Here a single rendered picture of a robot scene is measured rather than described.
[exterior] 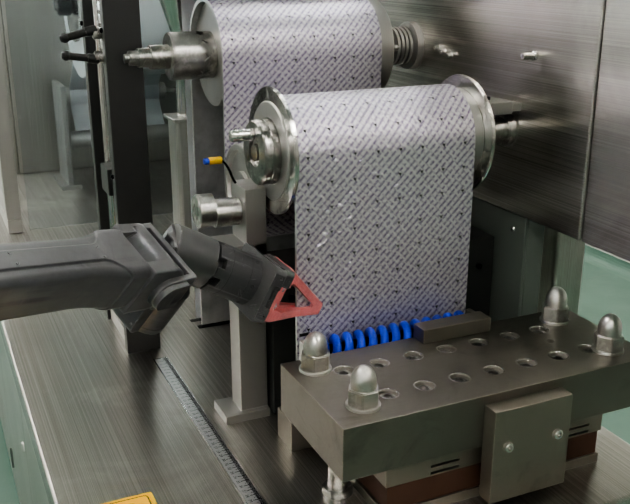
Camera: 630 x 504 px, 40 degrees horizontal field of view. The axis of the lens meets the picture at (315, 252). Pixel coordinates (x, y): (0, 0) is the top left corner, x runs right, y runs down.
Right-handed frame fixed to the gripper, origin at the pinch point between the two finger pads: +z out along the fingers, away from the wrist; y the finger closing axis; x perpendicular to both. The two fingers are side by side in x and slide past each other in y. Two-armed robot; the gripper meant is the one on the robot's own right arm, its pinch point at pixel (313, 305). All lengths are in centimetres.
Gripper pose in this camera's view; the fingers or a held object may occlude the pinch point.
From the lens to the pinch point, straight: 102.9
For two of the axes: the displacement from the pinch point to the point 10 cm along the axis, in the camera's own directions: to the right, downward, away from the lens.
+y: 4.2, 2.9, -8.6
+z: 7.9, 3.4, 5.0
